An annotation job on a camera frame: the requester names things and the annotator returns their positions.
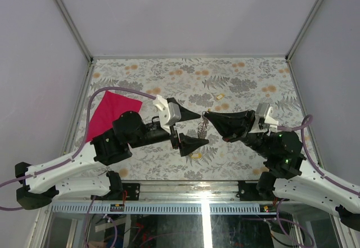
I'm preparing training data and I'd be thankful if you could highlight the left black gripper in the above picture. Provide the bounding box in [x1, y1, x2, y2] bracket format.
[130, 105, 210, 155]

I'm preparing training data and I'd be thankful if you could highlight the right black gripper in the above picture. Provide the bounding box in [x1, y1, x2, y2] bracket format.
[204, 109, 273, 159]

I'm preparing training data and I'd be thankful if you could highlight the metal spiral keyring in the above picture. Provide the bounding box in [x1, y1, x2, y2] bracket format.
[197, 111, 209, 139]

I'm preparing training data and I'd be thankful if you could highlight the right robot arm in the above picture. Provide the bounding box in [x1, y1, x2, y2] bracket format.
[204, 103, 359, 231]

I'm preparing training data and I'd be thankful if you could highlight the small yellow tag far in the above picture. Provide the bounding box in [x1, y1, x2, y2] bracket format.
[216, 94, 224, 101]

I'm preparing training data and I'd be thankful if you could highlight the pink folded cloth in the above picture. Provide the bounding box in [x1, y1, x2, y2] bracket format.
[86, 91, 142, 142]

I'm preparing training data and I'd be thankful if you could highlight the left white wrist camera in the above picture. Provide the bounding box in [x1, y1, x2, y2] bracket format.
[152, 95, 181, 134]

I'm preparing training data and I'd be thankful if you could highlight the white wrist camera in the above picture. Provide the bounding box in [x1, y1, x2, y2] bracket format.
[152, 95, 181, 134]
[249, 102, 279, 133]

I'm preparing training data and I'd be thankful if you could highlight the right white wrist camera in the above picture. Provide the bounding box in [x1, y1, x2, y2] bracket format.
[249, 102, 279, 133]

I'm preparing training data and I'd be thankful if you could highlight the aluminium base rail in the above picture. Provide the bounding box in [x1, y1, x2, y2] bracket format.
[42, 179, 282, 202]

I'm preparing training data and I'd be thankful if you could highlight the white slotted cable duct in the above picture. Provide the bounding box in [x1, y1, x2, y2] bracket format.
[51, 202, 261, 214]

